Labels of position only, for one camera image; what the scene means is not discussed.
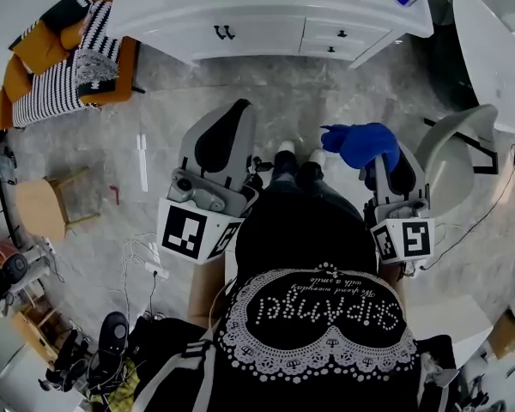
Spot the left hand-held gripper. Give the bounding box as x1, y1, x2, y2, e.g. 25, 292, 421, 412
156, 98, 261, 266

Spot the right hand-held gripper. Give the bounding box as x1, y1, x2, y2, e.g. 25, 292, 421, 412
362, 142, 437, 266

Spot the blue cloth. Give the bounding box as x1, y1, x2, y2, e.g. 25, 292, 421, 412
319, 122, 403, 175

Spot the large white drawer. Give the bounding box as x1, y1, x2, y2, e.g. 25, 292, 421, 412
302, 17, 394, 45

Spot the person's left forearm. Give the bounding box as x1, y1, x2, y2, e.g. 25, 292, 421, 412
187, 259, 228, 330

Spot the person's right forearm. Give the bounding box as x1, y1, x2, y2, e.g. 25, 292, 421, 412
377, 262, 407, 312

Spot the grey chair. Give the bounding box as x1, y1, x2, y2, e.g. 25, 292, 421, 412
414, 103, 500, 221

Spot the person's left leg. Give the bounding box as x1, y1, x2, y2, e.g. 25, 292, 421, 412
268, 150, 300, 188

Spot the person's leg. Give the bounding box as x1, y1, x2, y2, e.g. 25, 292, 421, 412
295, 161, 327, 191
268, 150, 300, 188

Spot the person's right leg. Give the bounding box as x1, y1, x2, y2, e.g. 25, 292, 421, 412
295, 161, 327, 191

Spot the white cabinet door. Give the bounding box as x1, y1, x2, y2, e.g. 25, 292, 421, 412
221, 15, 306, 58
152, 23, 224, 62

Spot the person's black lace-print shirt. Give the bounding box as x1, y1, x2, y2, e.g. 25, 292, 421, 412
130, 186, 458, 412

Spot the white power strip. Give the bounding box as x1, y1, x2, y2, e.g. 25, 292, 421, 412
144, 262, 171, 279

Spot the white rounded fixture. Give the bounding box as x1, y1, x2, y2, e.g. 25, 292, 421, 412
405, 296, 494, 371

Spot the black white patterned pillow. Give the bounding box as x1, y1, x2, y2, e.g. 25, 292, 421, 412
72, 48, 121, 96

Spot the black white striped blanket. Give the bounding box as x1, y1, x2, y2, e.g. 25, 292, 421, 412
11, 0, 121, 128

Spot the orange cushion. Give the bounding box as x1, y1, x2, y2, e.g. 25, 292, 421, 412
59, 23, 89, 52
11, 19, 72, 76

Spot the wooden stool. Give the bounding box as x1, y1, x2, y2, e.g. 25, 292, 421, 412
15, 167, 100, 242

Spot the black white striped cushion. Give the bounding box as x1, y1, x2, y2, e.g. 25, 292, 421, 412
40, 0, 104, 32

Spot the orange sofa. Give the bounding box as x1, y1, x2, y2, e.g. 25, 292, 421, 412
0, 0, 139, 130

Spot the black floor cable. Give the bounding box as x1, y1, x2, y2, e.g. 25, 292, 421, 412
420, 143, 515, 272

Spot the black gear with cables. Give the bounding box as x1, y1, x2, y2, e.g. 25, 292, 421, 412
38, 311, 141, 397

